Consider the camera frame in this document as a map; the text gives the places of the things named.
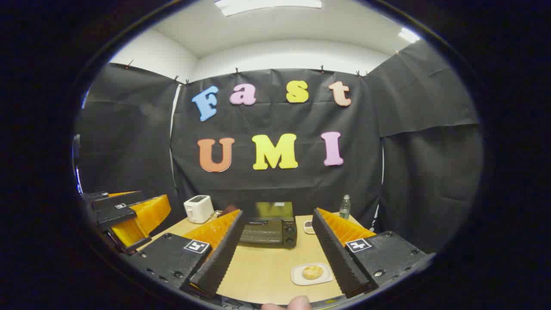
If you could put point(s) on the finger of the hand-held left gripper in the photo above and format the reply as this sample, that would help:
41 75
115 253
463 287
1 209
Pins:
116 215
116 201

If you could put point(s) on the black electric oven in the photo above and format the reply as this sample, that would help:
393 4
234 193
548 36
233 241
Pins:
269 230

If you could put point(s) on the small ceiling light panel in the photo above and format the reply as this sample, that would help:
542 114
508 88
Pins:
408 35

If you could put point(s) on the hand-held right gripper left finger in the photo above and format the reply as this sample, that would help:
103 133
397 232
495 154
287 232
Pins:
224 254

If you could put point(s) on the clear plastic water bottle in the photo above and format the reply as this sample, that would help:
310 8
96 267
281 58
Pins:
345 207

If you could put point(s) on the white square plate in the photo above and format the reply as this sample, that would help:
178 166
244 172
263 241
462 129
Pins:
299 277

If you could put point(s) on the round bread bun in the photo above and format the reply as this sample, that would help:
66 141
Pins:
313 272

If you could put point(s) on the white divided snack tray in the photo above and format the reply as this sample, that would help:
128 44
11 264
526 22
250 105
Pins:
308 226

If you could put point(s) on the white toaster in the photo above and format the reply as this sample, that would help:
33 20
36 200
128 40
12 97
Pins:
198 209

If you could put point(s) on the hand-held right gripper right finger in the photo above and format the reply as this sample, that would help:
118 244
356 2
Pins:
338 258

